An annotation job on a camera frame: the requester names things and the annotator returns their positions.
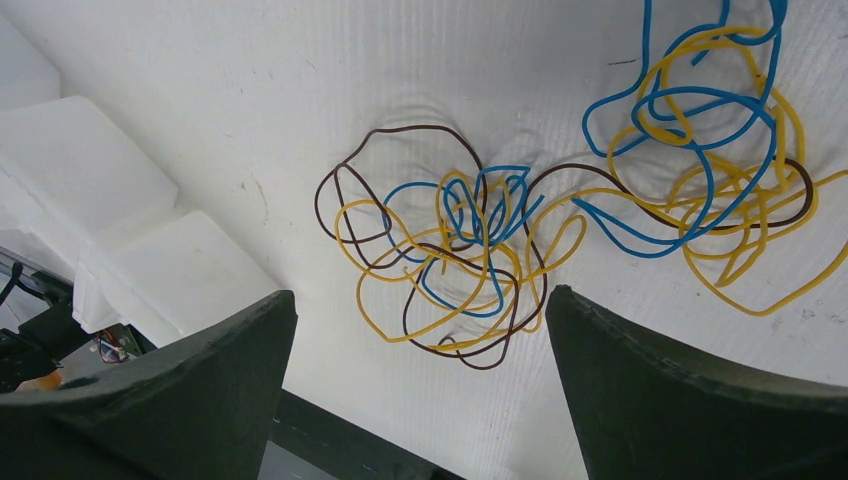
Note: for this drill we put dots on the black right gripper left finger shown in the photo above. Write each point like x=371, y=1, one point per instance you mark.
x=198, y=408

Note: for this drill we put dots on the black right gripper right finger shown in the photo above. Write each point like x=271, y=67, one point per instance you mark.
x=646, y=406

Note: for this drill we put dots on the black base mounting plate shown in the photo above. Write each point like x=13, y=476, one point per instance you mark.
x=341, y=448

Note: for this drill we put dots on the white foam compartment tray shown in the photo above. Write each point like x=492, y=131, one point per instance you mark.
x=80, y=199

